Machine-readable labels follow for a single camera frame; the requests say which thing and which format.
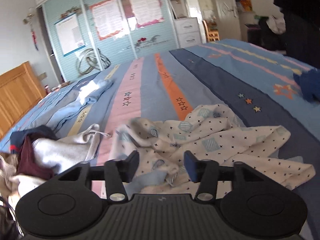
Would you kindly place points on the blue-bordered poster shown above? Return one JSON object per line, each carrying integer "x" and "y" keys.
{"x": 69, "y": 34}

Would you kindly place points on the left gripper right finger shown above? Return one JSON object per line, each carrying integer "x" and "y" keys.
{"x": 204, "y": 172}

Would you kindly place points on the beige knit garment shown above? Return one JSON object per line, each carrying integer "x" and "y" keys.
{"x": 9, "y": 164}

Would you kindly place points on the wooden chair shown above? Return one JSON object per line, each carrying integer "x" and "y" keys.
{"x": 211, "y": 32}

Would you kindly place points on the wooden headboard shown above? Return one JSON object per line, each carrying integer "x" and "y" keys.
{"x": 20, "y": 91}

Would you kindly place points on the striped star bedsheet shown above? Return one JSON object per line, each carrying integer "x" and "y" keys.
{"x": 256, "y": 84}

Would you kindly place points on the white star-patterned baby garment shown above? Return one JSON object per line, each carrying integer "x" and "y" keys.
{"x": 210, "y": 132}

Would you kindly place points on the white patterned cloth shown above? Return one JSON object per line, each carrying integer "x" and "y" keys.
{"x": 21, "y": 185}

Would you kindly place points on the white drawer cabinet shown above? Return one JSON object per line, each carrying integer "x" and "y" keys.
{"x": 188, "y": 32}

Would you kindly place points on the light blue folded garment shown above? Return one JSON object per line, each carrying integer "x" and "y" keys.
{"x": 88, "y": 95}

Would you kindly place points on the orange-bordered poster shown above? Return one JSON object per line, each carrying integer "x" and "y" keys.
{"x": 108, "y": 20}

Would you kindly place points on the sliding-door wardrobe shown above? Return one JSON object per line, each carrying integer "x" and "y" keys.
{"x": 88, "y": 35}

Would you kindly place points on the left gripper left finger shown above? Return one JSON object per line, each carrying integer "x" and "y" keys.
{"x": 117, "y": 172}

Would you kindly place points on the grey sweatshirt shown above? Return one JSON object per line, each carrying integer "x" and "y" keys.
{"x": 60, "y": 155}

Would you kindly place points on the pink-bordered poster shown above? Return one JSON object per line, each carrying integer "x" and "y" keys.
{"x": 147, "y": 12}

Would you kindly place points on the maroon garment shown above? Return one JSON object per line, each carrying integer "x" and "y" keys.
{"x": 27, "y": 164}

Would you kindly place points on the navy garment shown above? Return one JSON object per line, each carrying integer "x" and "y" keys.
{"x": 17, "y": 138}

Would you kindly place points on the person in black clothes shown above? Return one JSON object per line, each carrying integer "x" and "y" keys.
{"x": 302, "y": 29}

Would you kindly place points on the white room door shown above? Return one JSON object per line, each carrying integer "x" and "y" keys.
{"x": 227, "y": 19}

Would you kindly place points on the dark blue garment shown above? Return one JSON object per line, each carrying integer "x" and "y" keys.
{"x": 309, "y": 83}

